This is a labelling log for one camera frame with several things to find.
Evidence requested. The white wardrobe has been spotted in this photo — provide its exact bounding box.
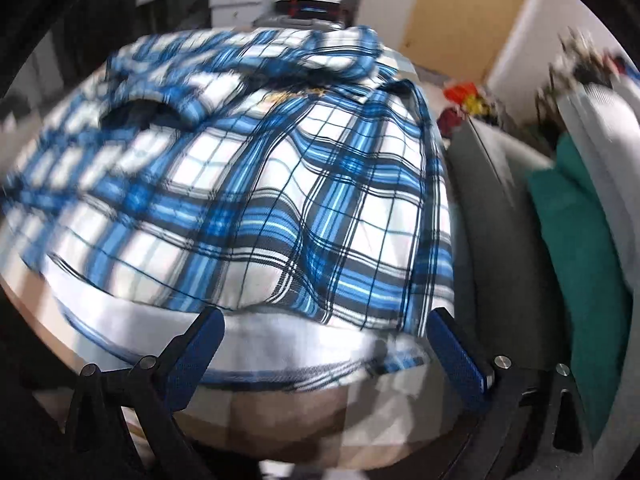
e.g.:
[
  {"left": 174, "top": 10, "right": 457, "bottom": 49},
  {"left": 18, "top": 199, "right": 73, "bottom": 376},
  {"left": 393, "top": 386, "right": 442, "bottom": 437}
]
[{"left": 356, "top": 0, "right": 422, "bottom": 55}]

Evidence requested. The wooden door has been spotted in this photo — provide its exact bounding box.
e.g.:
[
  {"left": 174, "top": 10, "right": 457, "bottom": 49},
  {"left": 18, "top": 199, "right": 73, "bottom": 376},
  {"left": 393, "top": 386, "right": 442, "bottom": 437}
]
[{"left": 401, "top": 0, "right": 540, "bottom": 85}]

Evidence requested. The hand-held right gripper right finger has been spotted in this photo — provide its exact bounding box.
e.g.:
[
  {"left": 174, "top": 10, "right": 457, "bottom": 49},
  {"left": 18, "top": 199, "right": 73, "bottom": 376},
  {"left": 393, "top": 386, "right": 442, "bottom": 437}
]
[{"left": 427, "top": 307, "right": 597, "bottom": 480}]

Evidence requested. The grey sofa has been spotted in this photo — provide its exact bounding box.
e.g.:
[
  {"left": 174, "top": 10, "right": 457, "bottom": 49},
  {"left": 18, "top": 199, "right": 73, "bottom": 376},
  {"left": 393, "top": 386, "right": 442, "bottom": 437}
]
[{"left": 444, "top": 82, "right": 640, "bottom": 480}]

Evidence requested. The blue plaid shirt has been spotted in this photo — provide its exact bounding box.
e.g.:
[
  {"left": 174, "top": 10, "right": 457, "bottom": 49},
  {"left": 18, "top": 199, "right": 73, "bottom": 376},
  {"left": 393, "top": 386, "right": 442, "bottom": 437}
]
[{"left": 0, "top": 24, "right": 457, "bottom": 393}]

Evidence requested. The checked bed cover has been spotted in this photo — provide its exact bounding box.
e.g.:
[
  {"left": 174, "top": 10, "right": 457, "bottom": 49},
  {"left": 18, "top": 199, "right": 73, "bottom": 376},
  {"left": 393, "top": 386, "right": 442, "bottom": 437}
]
[{"left": 0, "top": 50, "right": 483, "bottom": 473}]

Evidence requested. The red shoe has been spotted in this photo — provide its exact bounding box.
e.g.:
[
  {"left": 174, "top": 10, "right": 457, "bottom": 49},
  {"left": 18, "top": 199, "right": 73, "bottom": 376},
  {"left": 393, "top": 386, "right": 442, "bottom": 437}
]
[{"left": 436, "top": 106, "right": 467, "bottom": 137}]

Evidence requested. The black and red box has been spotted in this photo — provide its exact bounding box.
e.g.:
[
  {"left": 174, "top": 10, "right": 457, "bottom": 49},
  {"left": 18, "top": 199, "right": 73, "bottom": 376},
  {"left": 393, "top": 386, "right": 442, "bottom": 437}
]
[{"left": 274, "top": 0, "right": 347, "bottom": 25}]

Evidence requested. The green cloth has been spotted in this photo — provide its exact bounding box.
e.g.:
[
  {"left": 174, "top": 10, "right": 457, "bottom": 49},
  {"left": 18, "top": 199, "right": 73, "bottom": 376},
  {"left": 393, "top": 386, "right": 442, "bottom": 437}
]
[{"left": 526, "top": 132, "right": 640, "bottom": 443}]

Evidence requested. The silver suitcase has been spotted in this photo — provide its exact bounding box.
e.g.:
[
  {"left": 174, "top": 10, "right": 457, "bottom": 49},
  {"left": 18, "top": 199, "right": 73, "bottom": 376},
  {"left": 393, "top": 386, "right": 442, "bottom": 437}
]
[{"left": 255, "top": 14, "right": 351, "bottom": 32}]

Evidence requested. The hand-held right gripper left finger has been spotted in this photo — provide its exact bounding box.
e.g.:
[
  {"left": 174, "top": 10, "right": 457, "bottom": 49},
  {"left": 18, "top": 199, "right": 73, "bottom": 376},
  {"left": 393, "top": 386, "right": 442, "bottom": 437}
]
[{"left": 65, "top": 306, "right": 226, "bottom": 480}]

